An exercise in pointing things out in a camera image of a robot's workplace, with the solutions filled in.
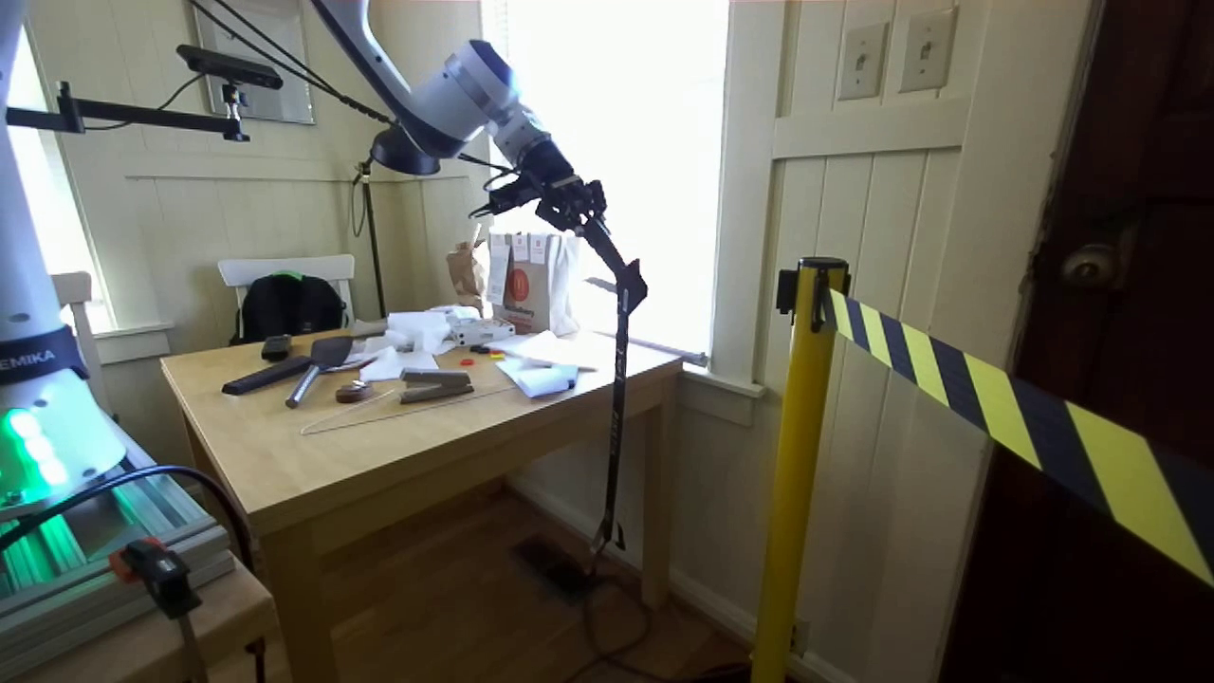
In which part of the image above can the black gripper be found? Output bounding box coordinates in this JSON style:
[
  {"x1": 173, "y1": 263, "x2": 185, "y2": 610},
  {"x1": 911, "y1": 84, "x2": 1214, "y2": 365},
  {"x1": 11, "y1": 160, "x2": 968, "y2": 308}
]
[{"x1": 510, "y1": 126, "x2": 614, "y2": 240}]

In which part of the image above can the long black stick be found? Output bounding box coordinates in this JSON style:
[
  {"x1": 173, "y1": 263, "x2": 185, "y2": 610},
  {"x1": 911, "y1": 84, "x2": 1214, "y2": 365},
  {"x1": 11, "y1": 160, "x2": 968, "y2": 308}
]
[{"x1": 580, "y1": 204, "x2": 652, "y2": 565}]

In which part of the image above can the bright window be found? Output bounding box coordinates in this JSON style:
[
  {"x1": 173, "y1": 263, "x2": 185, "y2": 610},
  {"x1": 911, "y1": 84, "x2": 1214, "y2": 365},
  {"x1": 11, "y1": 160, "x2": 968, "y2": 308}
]
[{"x1": 479, "y1": 0, "x2": 738, "y2": 365}]

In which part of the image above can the brown paper bag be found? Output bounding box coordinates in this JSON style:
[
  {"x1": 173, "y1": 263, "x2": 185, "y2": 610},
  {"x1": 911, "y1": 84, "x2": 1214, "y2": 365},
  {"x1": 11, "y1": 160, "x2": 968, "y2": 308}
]
[{"x1": 446, "y1": 240, "x2": 498, "y2": 308}]

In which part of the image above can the white booklet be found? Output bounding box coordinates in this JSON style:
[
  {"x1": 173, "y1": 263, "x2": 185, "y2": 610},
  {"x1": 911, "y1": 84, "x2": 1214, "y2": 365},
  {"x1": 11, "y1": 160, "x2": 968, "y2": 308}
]
[{"x1": 493, "y1": 351, "x2": 599, "y2": 406}]

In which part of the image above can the crumpled white paper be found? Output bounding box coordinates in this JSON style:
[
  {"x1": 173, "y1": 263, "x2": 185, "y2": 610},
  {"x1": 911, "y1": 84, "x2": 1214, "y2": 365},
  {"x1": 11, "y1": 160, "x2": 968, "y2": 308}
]
[{"x1": 375, "y1": 298, "x2": 489, "y2": 357}]

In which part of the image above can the black desk lamp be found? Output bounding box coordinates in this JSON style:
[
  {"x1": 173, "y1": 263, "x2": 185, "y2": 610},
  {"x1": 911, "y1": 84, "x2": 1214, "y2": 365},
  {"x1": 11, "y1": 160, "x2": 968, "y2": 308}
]
[{"x1": 348, "y1": 118, "x2": 447, "y2": 322}]

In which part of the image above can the grey stapler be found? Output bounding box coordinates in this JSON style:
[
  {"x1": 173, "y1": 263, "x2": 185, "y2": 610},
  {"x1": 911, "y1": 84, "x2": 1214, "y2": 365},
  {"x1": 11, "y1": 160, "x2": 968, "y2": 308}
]
[{"x1": 394, "y1": 366, "x2": 479, "y2": 409}]

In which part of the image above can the flat white paper sheet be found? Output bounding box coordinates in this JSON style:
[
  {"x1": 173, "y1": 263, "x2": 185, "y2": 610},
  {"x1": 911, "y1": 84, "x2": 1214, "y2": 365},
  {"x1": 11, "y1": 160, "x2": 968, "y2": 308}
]
[{"x1": 356, "y1": 351, "x2": 442, "y2": 387}]

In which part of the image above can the white wooden chair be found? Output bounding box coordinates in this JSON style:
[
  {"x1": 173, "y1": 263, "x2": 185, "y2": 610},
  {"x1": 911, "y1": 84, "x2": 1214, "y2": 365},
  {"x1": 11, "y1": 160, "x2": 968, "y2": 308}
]
[{"x1": 216, "y1": 249, "x2": 360, "y2": 345}]

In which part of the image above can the black backpack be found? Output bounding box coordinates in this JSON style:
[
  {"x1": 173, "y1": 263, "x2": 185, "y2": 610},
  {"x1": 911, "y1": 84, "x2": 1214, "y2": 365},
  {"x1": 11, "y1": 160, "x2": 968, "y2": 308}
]
[{"x1": 232, "y1": 269, "x2": 355, "y2": 350}]

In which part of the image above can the light wooden table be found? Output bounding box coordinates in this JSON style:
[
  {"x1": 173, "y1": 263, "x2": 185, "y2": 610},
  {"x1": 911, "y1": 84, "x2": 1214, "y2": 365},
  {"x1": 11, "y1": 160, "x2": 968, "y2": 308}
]
[{"x1": 155, "y1": 316, "x2": 690, "y2": 683}]

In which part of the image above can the long black remote control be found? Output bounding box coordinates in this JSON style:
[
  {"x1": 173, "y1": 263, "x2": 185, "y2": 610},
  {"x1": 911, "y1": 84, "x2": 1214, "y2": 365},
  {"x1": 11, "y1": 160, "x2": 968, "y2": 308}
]
[{"x1": 221, "y1": 357, "x2": 314, "y2": 397}]

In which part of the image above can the yellow black barrier tape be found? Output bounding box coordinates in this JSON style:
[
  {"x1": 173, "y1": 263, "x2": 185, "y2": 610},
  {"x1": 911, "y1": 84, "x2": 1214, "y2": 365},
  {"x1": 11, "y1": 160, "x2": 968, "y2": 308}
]
[{"x1": 820, "y1": 285, "x2": 1214, "y2": 590}]

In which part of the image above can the round metal door knob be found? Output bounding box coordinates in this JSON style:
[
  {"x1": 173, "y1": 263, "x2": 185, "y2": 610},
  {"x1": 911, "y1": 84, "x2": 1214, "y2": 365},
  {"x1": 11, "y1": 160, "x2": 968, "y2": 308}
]
[{"x1": 1058, "y1": 240, "x2": 1125, "y2": 294}]

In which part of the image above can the white wooden furniture piece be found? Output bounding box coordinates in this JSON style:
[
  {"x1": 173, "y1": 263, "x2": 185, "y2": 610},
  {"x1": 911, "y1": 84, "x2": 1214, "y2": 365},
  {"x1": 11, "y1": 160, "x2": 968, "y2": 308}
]
[{"x1": 51, "y1": 265, "x2": 180, "y2": 371}]

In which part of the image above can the orange black clamp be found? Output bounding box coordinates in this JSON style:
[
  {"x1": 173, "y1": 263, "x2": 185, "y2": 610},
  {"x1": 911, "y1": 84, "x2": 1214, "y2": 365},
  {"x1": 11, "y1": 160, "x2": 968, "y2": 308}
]
[{"x1": 111, "y1": 537, "x2": 204, "y2": 622}]

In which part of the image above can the dark brown door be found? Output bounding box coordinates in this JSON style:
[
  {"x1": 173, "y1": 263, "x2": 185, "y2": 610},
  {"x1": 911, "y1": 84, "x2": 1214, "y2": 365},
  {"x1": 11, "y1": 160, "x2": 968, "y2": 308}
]
[{"x1": 941, "y1": 0, "x2": 1214, "y2": 683}]

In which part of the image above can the black spatula with silver handle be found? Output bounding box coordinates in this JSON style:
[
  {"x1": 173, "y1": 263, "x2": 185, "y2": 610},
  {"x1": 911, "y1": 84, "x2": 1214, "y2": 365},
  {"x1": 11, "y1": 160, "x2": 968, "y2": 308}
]
[{"x1": 285, "y1": 333, "x2": 356, "y2": 409}]

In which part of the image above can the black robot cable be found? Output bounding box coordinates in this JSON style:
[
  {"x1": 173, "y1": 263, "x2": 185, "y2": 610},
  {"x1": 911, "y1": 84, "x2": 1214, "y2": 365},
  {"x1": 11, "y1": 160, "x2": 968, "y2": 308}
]
[{"x1": 185, "y1": 0, "x2": 517, "y2": 175}]

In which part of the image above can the beige light switch plate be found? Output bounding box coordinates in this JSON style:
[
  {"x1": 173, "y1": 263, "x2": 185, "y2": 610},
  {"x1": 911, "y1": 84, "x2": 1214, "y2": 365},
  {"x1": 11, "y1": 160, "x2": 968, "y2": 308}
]
[
  {"x1": 834, "y1": 13, "x2": 891, "y2": 107},
  {"x1": 900, "y1": 8, "x2": 960, "y2": 94}
]

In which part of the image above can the yellow stanchion post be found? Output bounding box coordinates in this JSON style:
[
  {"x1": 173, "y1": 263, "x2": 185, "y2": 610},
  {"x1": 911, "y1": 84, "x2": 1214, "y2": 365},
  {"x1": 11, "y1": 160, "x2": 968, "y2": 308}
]
[{"x1": 747, "y1": 252, "x2": 854, "y2": 683}]

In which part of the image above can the grey wall panel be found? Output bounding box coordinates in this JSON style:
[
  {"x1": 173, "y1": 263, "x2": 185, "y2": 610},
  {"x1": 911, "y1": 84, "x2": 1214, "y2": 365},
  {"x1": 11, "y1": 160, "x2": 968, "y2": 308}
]
[{"x1": 185, "y1": 0, "x2": 321, "y2": 130}]

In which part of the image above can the black camera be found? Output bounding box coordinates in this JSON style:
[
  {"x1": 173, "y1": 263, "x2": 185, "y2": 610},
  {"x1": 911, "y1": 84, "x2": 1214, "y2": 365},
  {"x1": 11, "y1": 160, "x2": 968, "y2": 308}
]
[{"x1": 173, "y1": 40, "x2": 288, "y2": 89}]

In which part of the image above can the black floor cable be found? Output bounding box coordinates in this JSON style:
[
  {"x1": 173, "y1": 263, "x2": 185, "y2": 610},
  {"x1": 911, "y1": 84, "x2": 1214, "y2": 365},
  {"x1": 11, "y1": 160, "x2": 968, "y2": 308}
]
[{"x1": 563, "y1": 574, "x2": 659, "y2": 683}]

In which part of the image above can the thick black looped cable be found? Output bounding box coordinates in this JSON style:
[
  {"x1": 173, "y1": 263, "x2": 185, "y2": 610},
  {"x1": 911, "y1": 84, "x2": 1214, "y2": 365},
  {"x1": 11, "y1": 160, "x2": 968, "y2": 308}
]
[{"x1": 0, "y1": 459, "x2": 257, "y2": 574}]

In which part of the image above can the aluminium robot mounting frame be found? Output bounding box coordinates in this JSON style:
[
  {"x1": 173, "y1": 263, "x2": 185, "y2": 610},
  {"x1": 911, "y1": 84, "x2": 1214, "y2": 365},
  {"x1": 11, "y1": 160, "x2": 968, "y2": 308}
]
[{"x1": 0, "y1": 465, "x2": 242, "y2": 661}]

